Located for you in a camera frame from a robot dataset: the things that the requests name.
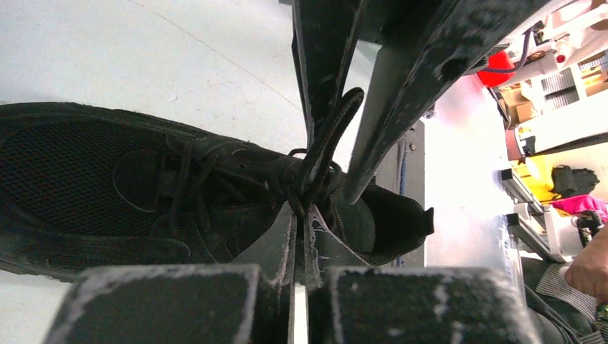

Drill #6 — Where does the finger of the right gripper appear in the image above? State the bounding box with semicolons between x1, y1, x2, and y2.
344;1;561;204
292;0;366;147

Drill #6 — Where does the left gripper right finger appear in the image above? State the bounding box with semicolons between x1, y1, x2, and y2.
303;208;539;343

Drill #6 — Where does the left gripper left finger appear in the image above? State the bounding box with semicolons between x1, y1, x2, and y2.
45;204;297;343

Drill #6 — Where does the black shoelace end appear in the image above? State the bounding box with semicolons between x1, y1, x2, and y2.
287;87;364;218

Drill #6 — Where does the black shoe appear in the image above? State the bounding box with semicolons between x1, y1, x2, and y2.
1;102;434;282

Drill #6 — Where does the person's bare hand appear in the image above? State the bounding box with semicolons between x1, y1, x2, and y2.
564;228;607;303

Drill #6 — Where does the red round object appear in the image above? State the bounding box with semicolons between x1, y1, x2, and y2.
477;51;515;87

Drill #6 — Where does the pink cloth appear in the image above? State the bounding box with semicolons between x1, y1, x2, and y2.
551;194;607;223

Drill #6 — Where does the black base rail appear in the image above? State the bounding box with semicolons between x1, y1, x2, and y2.
376;120;425;267

